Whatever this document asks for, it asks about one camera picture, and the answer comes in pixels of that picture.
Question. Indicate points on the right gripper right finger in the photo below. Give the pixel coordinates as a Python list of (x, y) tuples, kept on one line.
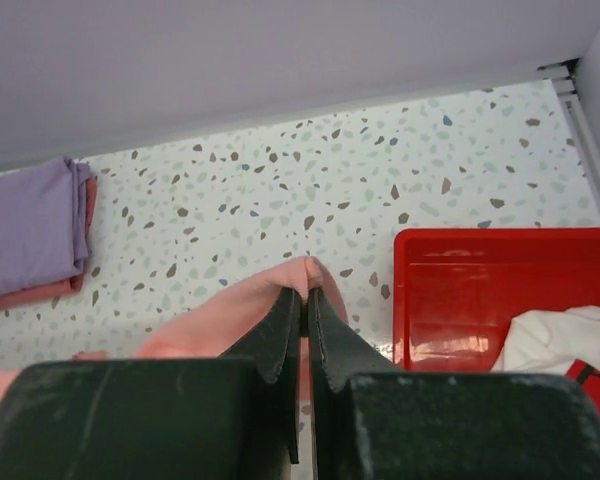
[(373, 420)]

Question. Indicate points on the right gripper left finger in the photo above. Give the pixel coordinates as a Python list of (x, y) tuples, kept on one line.
[(230, 417)]

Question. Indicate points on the salmon pink t shirt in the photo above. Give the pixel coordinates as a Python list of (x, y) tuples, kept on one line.
[(210, 329)]

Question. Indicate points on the red plastic bin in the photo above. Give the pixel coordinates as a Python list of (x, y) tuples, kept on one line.
[(456, 291)]

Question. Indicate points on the white t shirt red print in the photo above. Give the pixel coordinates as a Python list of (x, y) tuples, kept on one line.
[(560, 343)]

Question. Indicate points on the folded purple t shirt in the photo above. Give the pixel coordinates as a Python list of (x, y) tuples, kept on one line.
[(42, 224)]

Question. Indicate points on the aluminium table frame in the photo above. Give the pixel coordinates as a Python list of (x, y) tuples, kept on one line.
[(563, 77)]

